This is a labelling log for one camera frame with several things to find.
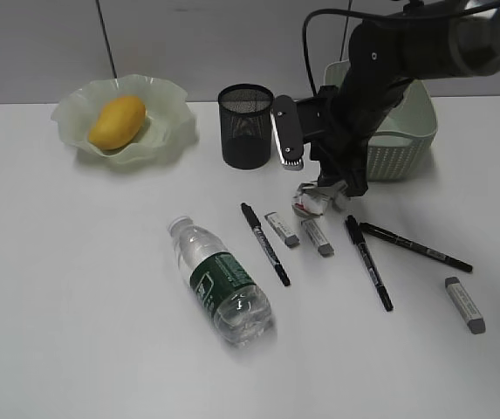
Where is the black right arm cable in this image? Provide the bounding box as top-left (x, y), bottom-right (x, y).
top-left (301, 0), bottom-right (408, 100)

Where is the black marker pen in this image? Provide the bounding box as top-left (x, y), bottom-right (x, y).
top-left (241, 203), bottom-right (291, 287)
top-left (345, 216), bottom-right (394, 312)
top-left (360, 223), bottom-right (473, 273)

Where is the yellow mango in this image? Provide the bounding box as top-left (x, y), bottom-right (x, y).
top-left (88, 95), bottom-right (146, 151)

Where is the white grey eraser right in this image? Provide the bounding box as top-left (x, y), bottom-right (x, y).
top-left (444, 277), bottom-right (486, 334)

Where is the white grey eraser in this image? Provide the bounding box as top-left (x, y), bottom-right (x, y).
top-left (300, 218), bottom-right (334, 258)
top-left (264, 212), bottom-right (300, 249)
top-left (444, 277), bottom-right (486, 334)

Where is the white grey eraser left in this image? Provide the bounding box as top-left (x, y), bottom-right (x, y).
top-left (264, 212), bottom-right (300, 249)

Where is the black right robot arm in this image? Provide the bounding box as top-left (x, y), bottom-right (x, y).
top-left (271, 1), bottom-right (500, 196)

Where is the wavy translucent green plate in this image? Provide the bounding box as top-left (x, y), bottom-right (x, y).
top-left (51, 74), bottom-right (198, 168)

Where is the white grey eraser middle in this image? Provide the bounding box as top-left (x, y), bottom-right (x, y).
top-left (300, 218), bottom-right (334, 258)

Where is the waste paper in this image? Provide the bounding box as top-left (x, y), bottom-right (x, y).
top-left (291, 181), bottom-right (350, 218)

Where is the pale green plastic basket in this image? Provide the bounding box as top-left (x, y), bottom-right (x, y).
top-left (322, 59), bottom-right (439, 182)

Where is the clear water bottle green label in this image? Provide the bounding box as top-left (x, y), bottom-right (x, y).
top-left (168, 216), bottom-right (273, 346)

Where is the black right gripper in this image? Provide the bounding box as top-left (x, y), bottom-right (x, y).
top-left (271, 86), bottom-right (368, 197)

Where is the black mesh pen holder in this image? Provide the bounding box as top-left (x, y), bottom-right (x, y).
top-left (217, 84), bottom-right (274, 170)

